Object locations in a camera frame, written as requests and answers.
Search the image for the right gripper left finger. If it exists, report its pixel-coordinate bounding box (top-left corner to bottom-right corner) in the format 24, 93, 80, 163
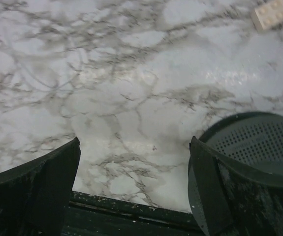
0, 138, 81, 236

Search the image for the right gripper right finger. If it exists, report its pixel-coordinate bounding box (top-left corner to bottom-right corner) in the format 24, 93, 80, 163
188, 137, 283, 236

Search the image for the black filament spool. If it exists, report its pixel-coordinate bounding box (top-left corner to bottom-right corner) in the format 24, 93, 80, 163
187, 112, 283, 236

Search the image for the white flat toy brick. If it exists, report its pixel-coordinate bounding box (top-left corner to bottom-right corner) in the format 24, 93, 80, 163
251, 0, 283, 32

